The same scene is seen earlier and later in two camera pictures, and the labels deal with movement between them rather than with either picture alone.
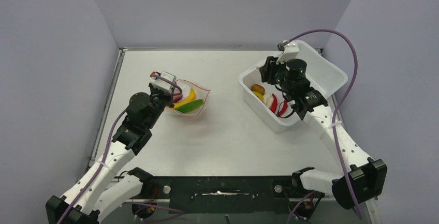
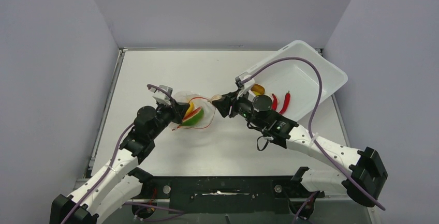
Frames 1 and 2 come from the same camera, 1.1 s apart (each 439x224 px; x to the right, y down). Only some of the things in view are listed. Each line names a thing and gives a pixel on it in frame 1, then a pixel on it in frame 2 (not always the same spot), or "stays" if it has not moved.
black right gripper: (268, 70) -> (227, 102)
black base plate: (223, 195) stays
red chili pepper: (274, 104) stays
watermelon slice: (190, 106) -> (193, 118)
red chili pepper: (284, 108) stays
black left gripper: (169, 96) -> (178, 110)
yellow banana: (190, 97) -> (191, 108)
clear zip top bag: (201, 94) -> (191, 110)
